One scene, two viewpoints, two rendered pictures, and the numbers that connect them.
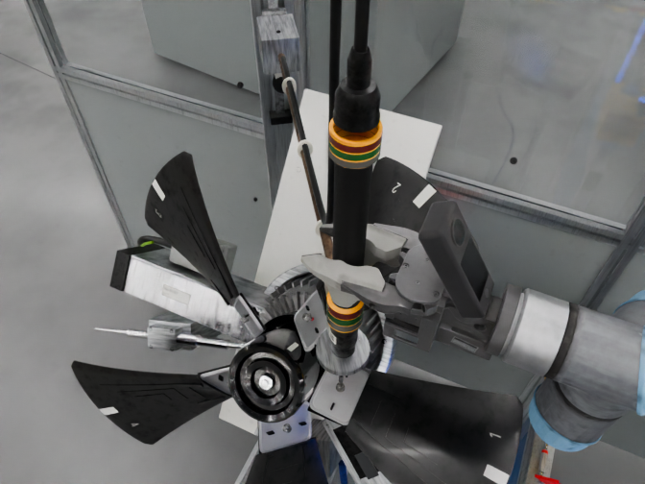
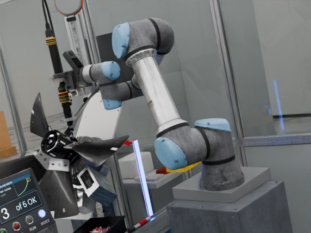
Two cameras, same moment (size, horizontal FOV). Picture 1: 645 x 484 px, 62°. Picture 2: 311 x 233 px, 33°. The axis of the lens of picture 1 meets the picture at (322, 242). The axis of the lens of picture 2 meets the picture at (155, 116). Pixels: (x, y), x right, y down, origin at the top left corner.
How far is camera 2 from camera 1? 2.07 m
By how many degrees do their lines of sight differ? 43
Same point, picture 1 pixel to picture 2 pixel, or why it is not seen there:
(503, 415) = (122, 138)
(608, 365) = (96, 66)
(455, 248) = (69, 55)
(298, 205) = (84, 128)
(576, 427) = (103, 92)
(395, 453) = (84, 149)
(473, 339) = (81, 81)
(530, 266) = not seen: hidden behind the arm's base
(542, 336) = (87, 67)
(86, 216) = not seen: outside the picture
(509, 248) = not seen: hidden behind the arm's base
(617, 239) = (235, 143)
